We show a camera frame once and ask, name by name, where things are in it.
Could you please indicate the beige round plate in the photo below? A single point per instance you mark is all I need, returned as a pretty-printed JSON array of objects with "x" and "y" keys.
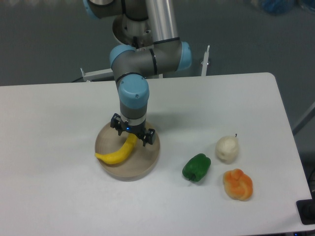
[{"x": 139, "y": 163}]

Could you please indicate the green bell pepper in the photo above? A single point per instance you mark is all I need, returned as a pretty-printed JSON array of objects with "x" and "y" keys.
[{"x": 196, "y": 168}]

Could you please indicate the white metal bracket frame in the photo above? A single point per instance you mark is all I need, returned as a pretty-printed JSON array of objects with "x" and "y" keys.
[{"x": 97, "y": 76}]

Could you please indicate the white upright bracket post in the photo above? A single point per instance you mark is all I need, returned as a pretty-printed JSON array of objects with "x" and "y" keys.
[{"x": 205, "y": 62}]

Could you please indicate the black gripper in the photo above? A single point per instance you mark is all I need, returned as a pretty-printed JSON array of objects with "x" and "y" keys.
[{"x": 132, "y": 126}]

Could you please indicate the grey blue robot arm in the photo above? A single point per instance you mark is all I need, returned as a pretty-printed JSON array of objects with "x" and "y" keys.
[{"x": 174, "y": 54}]

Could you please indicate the yellow banana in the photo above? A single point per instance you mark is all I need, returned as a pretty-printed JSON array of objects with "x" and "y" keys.
[{"x": 122, "y": 154}]

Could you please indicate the grey metal table leg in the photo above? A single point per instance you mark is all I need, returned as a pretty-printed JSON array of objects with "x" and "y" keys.
[{"x": 308, "y": 115}]

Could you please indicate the black device at table edge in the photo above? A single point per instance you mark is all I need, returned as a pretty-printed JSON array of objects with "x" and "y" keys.
[{"x": 306, "y": 209}]

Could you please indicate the orange bread roll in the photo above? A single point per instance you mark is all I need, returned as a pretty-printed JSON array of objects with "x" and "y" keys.
[{"x": 237, "y": 185}]

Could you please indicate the white garlic bulb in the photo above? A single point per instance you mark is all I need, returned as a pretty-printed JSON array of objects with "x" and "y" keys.
[{"x": 227, "y": 148}]

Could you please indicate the blue plastic bag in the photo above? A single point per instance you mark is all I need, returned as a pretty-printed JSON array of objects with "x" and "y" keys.
[{"x": 277, "y": 7}]

